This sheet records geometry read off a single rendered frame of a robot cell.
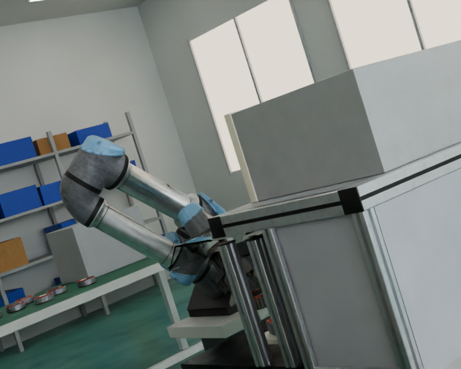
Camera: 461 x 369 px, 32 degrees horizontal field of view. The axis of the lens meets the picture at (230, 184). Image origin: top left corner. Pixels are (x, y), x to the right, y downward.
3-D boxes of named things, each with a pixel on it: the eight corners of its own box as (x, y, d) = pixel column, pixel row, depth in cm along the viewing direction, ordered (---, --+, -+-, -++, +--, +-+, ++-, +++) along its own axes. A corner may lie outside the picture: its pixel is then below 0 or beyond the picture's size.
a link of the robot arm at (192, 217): (202, 203, 236) (191, 197, 228) (224, 230, 232) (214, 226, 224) (182, 220, 237) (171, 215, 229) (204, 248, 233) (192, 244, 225)
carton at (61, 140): (25, 162, 858) (20, 147, 857) (55, 154, 880) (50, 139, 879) (41, 155, 826) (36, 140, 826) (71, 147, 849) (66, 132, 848)
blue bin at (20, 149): (-16, 173, 828) (-23, 153, 827) (20, 163, 854) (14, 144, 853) (0, 166, 795) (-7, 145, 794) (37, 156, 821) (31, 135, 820)
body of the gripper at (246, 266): (245, 287, 228) (221, 255, 232) (257, 269, 222) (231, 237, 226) (225, 296, 223) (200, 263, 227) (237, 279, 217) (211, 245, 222)
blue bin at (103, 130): (62, 152, 886) (58, 138, 885) (94, 143, 912) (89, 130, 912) (80, 145, 853) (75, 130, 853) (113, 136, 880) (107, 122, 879)
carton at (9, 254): (-20, 277, 808) (-29, 251, 807) (12, 266, 830) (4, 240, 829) (-5, 274, 777) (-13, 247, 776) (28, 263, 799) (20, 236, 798)
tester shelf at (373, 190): (213, 239, 174) (206, 219, 173) (402, 162, 216) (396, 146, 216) (363, 211, 139) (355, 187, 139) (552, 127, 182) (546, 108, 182)
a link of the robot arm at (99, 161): (197, 241, 263) (58, 169, 233) (220, 202, 263) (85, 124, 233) (214, 254, 253) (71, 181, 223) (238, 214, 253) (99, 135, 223)
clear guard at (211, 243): (169, 271, 196) (162, 247, 196) (240, 241, 211) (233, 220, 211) (253, 259, 170) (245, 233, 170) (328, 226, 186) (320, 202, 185)
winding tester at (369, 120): (251, 203, 178) (223, 115, 177) (373, 157, 206) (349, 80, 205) (383, 173, 148) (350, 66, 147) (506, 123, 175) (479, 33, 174)
